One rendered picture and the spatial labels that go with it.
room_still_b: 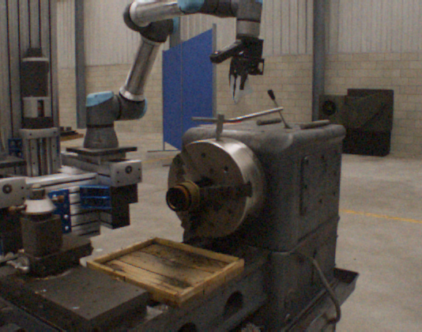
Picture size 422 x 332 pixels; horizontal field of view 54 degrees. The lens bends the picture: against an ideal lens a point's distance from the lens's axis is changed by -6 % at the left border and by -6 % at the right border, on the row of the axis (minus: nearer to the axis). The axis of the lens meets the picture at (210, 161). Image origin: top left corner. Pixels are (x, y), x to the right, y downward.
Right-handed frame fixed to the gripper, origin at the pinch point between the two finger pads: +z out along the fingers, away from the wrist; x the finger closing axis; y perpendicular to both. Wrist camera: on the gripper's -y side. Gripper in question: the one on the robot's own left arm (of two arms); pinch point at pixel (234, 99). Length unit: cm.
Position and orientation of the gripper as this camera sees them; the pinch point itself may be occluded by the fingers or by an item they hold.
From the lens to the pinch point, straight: 137.3
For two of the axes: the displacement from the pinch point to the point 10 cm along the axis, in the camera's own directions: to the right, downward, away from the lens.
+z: -1.0, 9.7, 2.2
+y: 8.9, -0.2, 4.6
